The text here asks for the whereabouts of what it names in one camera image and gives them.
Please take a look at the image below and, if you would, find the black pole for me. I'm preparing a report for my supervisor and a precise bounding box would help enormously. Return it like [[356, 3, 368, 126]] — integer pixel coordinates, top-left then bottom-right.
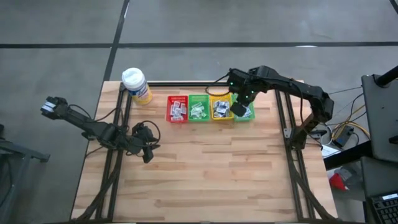
[[374, 65, 398, 88]]

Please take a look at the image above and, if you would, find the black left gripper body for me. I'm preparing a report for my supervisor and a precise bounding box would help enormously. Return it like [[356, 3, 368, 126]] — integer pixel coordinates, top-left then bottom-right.
[[131, 121, 156, 164]]

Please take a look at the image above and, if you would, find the Lysol wipes canister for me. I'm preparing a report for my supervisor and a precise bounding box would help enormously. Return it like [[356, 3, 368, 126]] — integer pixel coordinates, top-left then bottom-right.
[[121, 67, 154, 106]]

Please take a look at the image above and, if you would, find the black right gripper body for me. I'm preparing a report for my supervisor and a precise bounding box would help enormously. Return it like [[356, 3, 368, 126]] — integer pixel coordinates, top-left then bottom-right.
[[228, 66, 259, 118]]

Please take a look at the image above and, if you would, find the red plastic basket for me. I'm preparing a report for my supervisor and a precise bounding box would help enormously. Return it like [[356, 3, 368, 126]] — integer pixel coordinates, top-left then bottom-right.
[[165, 95, 189, 123]]

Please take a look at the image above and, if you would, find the red bag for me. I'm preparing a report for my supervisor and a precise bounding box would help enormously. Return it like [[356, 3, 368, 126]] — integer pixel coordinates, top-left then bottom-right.
[[328, 172, 348, 192]]

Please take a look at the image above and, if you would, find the black beam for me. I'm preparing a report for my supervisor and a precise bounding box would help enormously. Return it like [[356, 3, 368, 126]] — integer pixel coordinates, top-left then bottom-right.
[[323, 141, 373, 170]]

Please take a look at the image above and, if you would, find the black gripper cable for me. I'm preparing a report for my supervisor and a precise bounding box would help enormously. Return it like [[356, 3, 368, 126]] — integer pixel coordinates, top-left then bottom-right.
[[204, 73, 233, 97], [136, 119, 162, 147]]

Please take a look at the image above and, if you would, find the black equipment stand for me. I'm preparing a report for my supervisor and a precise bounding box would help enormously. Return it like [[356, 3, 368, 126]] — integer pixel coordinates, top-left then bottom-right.
[[0, 124, 50, 224]]

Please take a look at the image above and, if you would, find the white paper sheet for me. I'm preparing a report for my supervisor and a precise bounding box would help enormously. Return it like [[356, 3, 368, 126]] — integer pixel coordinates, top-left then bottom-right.
[[321, 144, 342, 159]]

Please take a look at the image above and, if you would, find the yellow plastic basket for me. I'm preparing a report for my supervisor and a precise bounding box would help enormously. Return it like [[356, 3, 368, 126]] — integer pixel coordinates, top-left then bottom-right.
[[210, 94, 234, 121]]

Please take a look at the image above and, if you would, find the black power box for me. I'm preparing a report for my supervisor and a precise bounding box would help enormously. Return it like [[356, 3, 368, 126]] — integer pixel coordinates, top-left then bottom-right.
[[331, 125, 355, 149]]

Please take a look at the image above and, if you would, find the green plastic basket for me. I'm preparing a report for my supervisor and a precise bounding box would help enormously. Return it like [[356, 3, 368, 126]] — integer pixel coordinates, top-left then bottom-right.
[[187, 94, 211, 122], [231, 93, 256, 122]]

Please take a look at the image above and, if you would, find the black keyboard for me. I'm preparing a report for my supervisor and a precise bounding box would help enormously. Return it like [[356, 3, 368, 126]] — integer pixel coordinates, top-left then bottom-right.
[[369, 192, 398, 224]]

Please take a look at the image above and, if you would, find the thin grey cable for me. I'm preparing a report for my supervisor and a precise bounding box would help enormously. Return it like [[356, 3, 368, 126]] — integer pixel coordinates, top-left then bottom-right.
[[328, 86, 363, 96]]

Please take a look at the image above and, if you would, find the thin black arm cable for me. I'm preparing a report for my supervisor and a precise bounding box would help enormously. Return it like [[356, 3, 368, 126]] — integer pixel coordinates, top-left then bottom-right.
[[68, 104, 125, 124]]

